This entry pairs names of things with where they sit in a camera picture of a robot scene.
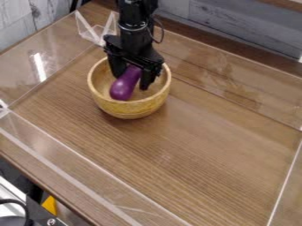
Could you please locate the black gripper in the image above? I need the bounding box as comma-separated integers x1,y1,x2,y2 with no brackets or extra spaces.
105,26,165,91

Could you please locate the purple toy eggplant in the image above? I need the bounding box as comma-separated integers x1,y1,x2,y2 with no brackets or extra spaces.
110,65,142,101

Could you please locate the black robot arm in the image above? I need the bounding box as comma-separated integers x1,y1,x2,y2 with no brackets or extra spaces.
105,0,165,90

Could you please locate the brown wooden bowl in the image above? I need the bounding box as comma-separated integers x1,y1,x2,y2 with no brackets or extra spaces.
88,57,173,119

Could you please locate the yellow tag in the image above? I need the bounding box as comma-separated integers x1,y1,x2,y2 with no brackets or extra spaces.
42,196,58,215

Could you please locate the clear acrylic corner bracket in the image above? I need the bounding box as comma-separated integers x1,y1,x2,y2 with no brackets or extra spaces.
75,11,118,47

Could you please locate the clear acrylic tray wall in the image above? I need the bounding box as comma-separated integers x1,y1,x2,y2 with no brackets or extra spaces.
0,108,192,226

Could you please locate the black cable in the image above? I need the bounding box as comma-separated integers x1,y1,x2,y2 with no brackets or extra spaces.
0,197,34,226

